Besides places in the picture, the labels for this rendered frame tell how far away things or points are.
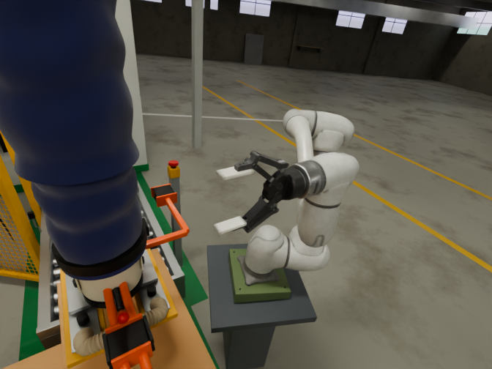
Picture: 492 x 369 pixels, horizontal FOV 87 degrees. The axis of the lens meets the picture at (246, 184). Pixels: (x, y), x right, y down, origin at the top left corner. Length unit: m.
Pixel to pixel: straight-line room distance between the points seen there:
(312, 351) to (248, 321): 0.95
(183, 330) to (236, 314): 0.34
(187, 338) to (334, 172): 0.76
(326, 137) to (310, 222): 0.56
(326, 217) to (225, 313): 0.78
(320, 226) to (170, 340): 0.65
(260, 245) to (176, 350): 0.51
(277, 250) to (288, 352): 1.07
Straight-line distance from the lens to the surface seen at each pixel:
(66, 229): 0.70
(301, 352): 2.18
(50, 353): 1.65
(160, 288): 0.96
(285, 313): 1.39
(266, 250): 1.21
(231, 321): 1.33
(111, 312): 0.80
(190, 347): 1.06
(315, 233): 0.77
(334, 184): 0.68
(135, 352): 0.72
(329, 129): 1.22
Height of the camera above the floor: 1.89
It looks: 32 degrees down
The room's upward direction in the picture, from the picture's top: 7 degrees clockwise
